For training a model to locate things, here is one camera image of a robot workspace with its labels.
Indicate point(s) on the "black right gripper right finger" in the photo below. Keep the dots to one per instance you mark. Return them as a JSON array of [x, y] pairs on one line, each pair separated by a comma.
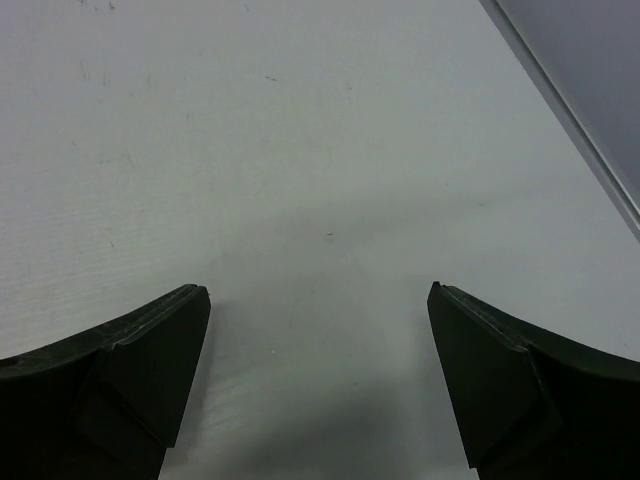
[[529, 403]]

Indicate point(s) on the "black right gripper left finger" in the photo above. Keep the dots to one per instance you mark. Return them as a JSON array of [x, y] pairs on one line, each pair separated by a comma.
[[108, 402]]

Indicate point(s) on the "aluminium table edge rail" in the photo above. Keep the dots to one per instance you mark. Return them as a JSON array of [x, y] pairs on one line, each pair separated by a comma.
[[583, 56]]

